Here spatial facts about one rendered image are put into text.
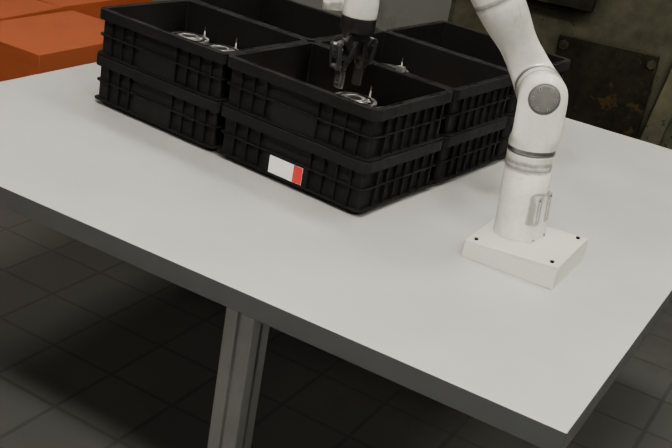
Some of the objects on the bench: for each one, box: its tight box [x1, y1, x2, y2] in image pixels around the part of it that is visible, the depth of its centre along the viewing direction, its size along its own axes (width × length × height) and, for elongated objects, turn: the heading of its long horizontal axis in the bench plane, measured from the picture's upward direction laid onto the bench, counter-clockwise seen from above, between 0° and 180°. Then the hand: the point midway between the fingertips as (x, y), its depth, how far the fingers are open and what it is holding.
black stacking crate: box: [429, 118, 507, 184], centre depth 253 cm, size 40×30×12 cm
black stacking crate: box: [217, 104, 443, 214], centre depth 230 cm, size 40×30×12 cm
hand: (348, 79), depth 227 cm, fingers open, 5 cm apart
